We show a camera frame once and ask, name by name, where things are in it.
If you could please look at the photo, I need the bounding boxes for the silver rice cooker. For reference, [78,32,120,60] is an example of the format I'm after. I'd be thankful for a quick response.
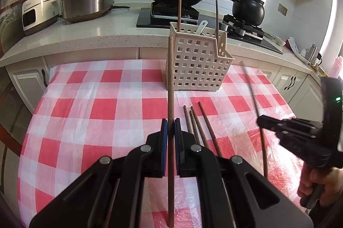
[60,0,117,23]

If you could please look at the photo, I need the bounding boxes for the red checkered tablecloth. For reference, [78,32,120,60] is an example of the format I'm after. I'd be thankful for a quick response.
[17,58,306,228]

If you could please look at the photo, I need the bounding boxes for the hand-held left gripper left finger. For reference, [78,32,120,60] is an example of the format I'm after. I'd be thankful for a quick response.
[29,118,169,228]

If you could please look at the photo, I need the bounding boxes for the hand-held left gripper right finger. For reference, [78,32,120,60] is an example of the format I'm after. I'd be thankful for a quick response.
[174,118,314,228]

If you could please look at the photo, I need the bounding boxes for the white plastic utensil basket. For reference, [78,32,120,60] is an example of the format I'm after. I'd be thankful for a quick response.
[165,22,234,92]

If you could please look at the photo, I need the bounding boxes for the black clay pot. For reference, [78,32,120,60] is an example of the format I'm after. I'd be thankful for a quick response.
[232,0,265,26]

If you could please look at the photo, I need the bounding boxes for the black glass gas cooktop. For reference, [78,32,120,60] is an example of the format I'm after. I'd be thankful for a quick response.
[136,1,284,55]

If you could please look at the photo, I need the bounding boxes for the white kitchen base cabinets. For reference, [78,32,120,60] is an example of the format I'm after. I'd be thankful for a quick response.
[5,47,326,121]

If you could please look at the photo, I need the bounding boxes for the brown wooden chopstick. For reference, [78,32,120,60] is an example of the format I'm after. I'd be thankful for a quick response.
[178,0,183,32]
[183,105,194,135]
[189,110,204,149]
[198,102,223,157]
[167,35,175,227]

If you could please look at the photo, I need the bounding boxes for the white round ladle spoon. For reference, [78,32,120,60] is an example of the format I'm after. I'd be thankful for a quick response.
[195,20,209,36]

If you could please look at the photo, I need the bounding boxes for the speckled stone kitchen countertop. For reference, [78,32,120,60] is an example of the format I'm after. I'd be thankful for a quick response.
[0,7,329,78]

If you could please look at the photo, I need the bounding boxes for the red and white packet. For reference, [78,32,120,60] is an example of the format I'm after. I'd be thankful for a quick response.
[286,38,299,53]

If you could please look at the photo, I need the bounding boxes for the white countertop appliance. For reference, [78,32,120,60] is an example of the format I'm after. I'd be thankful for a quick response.
[21,0,60,36]

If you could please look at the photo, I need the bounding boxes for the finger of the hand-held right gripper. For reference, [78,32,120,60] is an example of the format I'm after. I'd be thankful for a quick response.
[264,126,296,145]
[257,115,304,130]

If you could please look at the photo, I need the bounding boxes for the pink container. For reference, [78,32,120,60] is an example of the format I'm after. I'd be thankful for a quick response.
[334,55,343,76]

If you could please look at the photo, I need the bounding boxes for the person's right forearm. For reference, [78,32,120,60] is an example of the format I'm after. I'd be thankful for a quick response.
[308,204,343,228]

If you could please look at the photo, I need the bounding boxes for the dark wooden chopstick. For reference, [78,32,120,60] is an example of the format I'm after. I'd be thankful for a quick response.
[215,0,220,32]
[242,61,268,179]

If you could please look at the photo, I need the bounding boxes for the person's right hand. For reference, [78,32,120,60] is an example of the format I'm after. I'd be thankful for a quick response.
[297,166,343,207]

